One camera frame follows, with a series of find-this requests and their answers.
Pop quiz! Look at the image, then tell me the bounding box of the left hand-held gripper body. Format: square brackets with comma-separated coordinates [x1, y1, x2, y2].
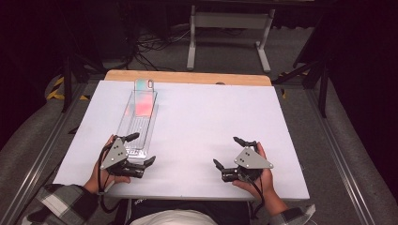
[99, 135, 146, 179]

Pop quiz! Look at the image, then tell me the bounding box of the left hand-held gripper black cable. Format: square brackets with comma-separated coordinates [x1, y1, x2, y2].
[97, 135, 123, 216]

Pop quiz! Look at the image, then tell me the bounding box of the hand-held gripper black cable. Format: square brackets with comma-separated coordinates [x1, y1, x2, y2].
[97, 135, 123, 216]
[247, 176, 268, 220]

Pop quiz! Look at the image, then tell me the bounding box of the right hand-held gripper black cable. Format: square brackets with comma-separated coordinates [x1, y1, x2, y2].
[247, 176, 268, 220]

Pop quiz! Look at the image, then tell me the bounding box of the tangle of black floor cables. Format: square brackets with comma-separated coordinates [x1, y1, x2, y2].
[132, 26, 191, 72]

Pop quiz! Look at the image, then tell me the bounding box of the person's right hand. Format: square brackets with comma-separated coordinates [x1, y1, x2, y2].
[232, 141, 278, 202]

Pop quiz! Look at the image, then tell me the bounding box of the black metal stand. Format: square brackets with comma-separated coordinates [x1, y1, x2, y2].
[271, 57, 330, 119]

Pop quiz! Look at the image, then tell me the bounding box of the clear plastic packaging tray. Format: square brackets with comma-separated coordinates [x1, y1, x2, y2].
[115, 89, 160, 164]

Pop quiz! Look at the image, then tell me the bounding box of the aluminium floor rail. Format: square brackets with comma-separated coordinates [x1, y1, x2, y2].
[0, 82, 92, 225]
[303, 88, 378, 225]

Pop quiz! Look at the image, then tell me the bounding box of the white metal stand frame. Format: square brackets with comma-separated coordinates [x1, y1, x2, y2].
[186, 4, 276, 74]

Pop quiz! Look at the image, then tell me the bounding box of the iridescent phone case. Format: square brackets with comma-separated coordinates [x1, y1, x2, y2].
[133, 78, 158, 118]

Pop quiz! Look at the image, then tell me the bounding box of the black tripod stand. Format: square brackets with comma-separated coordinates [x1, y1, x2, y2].
[60, 51, 109, 113]

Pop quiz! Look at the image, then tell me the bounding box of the person's left hand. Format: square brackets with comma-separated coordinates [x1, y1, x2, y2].
[84, 134, 131, 195]

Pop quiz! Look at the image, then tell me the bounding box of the white board sheet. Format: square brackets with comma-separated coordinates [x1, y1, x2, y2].
[51, 80, 311, 202]

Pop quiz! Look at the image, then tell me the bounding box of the person's torso and lap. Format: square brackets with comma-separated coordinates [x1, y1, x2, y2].
[114, 199, 252, 225]

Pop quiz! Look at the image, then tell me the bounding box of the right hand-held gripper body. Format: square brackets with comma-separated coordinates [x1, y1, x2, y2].
[220, 146, 275, 184]

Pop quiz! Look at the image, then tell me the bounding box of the wooden table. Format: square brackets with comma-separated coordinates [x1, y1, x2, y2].
[103, 69, 272, 87]

